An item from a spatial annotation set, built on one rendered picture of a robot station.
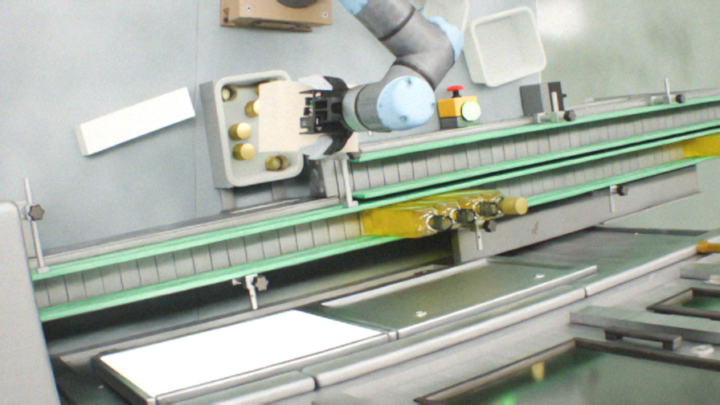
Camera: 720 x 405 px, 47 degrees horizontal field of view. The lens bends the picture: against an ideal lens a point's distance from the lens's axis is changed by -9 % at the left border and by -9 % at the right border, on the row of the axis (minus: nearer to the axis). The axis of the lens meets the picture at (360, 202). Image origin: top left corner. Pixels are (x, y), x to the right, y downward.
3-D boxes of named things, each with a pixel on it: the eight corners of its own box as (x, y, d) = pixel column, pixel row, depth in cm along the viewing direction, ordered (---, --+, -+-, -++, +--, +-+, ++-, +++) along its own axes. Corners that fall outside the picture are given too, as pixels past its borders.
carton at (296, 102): (259, 84, 159) (277, 80, 152) (337, 88, 167) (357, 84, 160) (259, 152, 159) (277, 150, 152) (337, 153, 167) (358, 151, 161)
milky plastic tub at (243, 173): (214, 189, 186) (230, 189, 178) (198, 83, 183) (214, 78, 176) (287, 174, 195) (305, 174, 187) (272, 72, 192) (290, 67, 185)
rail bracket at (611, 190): (586, 212, 226) (623, 213, 214) (582, 186, 225) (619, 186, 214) (595, 209, 228) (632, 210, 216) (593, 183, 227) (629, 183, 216)
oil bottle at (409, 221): (363, 234, 190) (423, 239, 172) (359, 208, 190) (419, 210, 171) (386, 229, 193) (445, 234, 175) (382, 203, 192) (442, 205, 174)
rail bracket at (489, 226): (451, 249, 203) (488, 252, 191) (447, 219, 202) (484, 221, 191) (464, 245, 205) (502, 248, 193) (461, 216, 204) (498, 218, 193)
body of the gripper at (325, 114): (296, 90, 148) (332, 83, 137) (342, 92, 152) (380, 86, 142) (296, 137, 148) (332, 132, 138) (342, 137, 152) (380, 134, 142)
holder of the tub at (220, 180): (218, 213, 187) (232, 214, 180) (198, 83, 184) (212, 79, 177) (289, 198, 196) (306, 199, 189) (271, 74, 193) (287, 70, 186)
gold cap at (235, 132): (227, 125, 185) (235, 124, 182) (242, 122, 187) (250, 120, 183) (229, 141, 186) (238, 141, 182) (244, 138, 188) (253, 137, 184)
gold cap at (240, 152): (231, 145, 186) (239, 144, 182) (245, 142, 188) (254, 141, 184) (233, 161, 186) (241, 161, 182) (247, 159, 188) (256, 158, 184)
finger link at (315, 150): (285, 157, 156) (305, 124, 149) (315, 157, 159) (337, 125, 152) (289, 171, 154) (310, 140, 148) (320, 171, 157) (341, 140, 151)
